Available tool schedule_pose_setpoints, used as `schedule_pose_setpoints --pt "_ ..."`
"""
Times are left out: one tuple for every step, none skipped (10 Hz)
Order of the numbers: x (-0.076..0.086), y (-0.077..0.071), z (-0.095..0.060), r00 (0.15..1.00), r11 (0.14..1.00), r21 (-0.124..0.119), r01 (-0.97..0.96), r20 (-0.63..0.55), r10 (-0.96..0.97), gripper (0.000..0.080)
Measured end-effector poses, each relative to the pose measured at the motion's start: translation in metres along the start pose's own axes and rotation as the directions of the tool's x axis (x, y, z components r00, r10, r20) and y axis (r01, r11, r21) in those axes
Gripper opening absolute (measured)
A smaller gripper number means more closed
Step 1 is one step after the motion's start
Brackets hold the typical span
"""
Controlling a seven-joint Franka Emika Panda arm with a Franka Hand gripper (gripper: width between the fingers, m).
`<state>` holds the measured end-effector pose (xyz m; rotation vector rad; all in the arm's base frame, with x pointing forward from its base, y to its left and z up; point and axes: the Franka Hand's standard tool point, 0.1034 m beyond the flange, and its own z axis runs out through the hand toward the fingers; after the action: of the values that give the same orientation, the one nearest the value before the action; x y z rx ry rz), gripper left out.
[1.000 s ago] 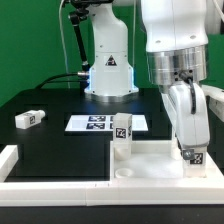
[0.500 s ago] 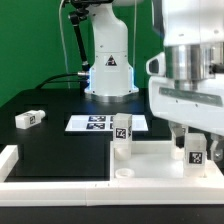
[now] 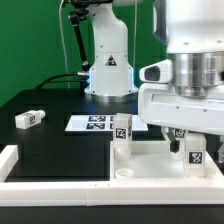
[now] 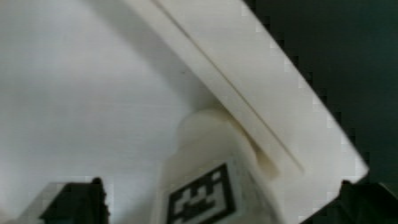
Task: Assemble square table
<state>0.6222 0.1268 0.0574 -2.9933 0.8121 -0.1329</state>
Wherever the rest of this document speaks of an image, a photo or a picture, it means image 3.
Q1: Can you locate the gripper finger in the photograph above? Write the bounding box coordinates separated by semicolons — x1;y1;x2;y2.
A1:
217;136;224;163
161;127;180;153

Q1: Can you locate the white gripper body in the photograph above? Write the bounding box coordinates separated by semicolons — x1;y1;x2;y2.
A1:
138;60;224;135

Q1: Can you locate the white square tabletop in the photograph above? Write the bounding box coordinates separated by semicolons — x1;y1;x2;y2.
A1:
110;141;224;179

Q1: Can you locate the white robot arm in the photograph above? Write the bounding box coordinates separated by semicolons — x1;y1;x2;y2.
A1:
138;0;224;153

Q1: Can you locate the white marker tag sheet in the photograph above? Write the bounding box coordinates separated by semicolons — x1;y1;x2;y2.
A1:
65;114;148;132

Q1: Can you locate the white U-shaped obstacle fence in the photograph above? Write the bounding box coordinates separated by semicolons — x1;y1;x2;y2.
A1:
0;145;224;207

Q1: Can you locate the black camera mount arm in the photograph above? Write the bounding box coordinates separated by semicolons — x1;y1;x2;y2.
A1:
62;0;113;72

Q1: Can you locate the white cable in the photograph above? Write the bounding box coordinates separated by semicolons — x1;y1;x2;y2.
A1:
58;0;72;90

